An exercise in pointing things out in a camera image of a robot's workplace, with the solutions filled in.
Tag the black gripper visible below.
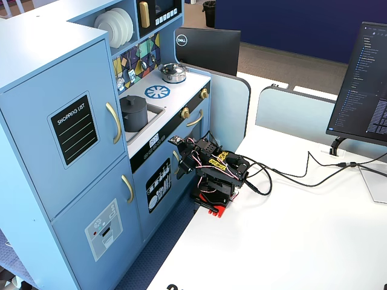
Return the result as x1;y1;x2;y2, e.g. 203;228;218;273
177;140;203;181

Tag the steel pot lid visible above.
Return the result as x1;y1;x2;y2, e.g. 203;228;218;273
159;62;187;77

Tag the red table clamp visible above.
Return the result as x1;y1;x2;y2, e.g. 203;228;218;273
190;190;239;219

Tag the toy sink basin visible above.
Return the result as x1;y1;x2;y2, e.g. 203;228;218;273
125;103;167;143

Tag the gray pot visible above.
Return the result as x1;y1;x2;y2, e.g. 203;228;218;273
121;104;149;133

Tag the tall light blue desk divider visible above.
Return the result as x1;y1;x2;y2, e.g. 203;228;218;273
184;65;252;153

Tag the steel pot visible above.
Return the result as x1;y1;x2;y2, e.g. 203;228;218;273
161;71;187;84

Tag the white perforated spatula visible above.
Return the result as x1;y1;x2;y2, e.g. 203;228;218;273
126;50;137;85

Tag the round steel skimmer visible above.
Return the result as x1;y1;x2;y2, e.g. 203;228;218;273
115;65;126;92

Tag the blue toy kitchen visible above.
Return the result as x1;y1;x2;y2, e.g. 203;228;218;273
0;0;212;290

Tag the steel ladle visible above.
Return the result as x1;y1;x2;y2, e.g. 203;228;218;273
137;43;148;71

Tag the steel slotted utensil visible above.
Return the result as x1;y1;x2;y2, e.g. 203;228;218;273
147;37;157;65

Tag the low light blue desk divider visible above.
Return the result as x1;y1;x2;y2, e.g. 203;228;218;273
255;85;338;146

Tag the black Dell monitor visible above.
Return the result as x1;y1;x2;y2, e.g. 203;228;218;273
174;27;242;77

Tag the large white toy plate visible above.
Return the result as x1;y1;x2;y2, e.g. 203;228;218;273
111;7;134;43

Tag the black trash bin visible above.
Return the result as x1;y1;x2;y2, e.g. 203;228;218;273
202;0;216;28

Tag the medium white toy plate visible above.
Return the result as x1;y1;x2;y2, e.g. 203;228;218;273
105;10;127;47

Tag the small white toy plate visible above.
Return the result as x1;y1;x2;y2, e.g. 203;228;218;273
94;12;120;49

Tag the gray laptop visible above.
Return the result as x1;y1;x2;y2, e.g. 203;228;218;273
359;167;387;204

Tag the monitor with lit screen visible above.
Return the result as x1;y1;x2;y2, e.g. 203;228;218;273
325;21;387;148

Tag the gold dishwasher door handle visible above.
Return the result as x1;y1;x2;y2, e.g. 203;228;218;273
172;150;181;176

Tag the gold oven door handle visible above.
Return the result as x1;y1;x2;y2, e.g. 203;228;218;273
186;109;204;127

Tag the gold freezer door handle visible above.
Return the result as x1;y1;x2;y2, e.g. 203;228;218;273
121;174;135;204

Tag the gold fridge door handle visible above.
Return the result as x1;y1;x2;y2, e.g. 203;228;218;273
105;101;122;145

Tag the looped black cable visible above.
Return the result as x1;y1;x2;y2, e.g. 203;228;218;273
241;156;273;196

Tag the long black cable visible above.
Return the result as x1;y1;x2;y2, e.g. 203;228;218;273
246;150;387;189

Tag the gold microwave handle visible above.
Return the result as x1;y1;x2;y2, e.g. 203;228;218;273
139;1;151;29

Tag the dark blue partition wall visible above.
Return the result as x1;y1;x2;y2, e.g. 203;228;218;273
214;0;387;65

